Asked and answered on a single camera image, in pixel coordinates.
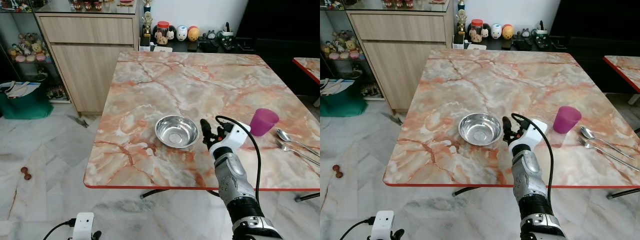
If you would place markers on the small brown floor object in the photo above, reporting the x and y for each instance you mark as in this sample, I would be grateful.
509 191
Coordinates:
338 171
26 173

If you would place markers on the glass display cabinet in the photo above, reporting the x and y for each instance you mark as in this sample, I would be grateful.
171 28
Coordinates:
10 70
330 65

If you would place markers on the silver metal spoon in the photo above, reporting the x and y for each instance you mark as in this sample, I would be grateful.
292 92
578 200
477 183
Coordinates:
283 134
587 132

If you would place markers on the yellow egg figure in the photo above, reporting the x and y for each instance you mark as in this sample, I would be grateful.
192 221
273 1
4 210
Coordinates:
193 34
508 32

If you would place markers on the green white mug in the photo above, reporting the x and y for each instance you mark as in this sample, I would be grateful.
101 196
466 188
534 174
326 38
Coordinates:
228 36
541 34

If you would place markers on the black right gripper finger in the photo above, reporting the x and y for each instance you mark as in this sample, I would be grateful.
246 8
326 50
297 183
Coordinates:
215 134
516 131
205 130
507 127

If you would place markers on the black television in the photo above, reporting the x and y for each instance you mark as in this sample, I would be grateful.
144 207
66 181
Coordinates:
280 20
595 20

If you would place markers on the clear jar red lid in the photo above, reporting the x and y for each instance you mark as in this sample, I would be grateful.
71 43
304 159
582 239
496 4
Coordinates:
476 32
162 34

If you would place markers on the purple plastic cup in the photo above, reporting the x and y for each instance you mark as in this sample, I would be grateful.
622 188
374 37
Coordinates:
567 119
263 121

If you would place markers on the green bag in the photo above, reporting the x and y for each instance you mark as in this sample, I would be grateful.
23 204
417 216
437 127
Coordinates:
25 107
342 105

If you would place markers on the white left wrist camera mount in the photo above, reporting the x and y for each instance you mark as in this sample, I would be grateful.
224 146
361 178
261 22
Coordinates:
83 227
383 225

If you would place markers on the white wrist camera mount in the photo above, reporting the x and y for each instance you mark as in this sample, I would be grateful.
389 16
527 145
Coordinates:
83 227
237 134
536 131
383 225

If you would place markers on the white egg figure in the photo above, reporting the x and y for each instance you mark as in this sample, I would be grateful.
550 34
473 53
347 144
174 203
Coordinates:
496 31
181 33

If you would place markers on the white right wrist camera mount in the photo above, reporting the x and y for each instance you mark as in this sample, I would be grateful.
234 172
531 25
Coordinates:
536 131
237 134

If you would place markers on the yellow plush bear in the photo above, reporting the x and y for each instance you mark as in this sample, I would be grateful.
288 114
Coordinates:
350 46
36 48

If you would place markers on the small grey figure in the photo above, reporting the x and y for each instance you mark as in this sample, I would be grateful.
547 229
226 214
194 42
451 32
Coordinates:
525 33
210 35

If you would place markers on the stainless steel bowl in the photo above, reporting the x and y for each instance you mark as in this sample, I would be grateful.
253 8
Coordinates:
480 129
176 131

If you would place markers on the gold trophy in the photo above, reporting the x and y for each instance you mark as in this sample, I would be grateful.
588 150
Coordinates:
461 21
147 22

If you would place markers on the flat white box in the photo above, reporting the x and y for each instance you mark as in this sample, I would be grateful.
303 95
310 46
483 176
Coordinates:
475 47
162 49

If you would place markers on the silver metal fork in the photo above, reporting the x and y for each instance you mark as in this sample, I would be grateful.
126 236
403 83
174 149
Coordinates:
586 143
282 145

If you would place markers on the light wooden cabinet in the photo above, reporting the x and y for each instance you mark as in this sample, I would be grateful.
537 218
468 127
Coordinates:
400 65
90 65

